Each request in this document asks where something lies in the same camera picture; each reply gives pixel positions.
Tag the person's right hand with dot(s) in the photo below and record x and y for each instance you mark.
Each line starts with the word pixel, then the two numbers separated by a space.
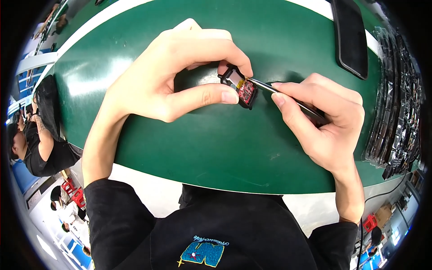
pixel 334 135

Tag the person's left hand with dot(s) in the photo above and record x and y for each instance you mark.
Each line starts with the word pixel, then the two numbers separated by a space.
pixel 148 77

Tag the metal tweezers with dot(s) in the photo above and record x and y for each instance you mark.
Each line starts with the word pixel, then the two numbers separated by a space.
pixel 263 86

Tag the black device with red board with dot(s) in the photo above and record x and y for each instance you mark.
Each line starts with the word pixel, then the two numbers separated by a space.
pixel 248 92

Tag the stack of clear bagged parts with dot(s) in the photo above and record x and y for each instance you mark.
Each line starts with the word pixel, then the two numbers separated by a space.
pixel 395 118

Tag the cardboard box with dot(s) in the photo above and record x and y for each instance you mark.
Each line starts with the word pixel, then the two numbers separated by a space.
pixel 384 215

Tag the red stool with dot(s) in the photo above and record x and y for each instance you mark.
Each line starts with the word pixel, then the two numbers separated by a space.
pixel 79 198
pixel 69 186
pixel 370 222

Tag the black smartphone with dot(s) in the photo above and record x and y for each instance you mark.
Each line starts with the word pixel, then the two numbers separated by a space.
pixel 351 40

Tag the green work mat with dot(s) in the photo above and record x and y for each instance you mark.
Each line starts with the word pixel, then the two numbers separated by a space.
pixel 219 152

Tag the person's body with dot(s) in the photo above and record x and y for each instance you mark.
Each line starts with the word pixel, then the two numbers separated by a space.
pixel 236 229

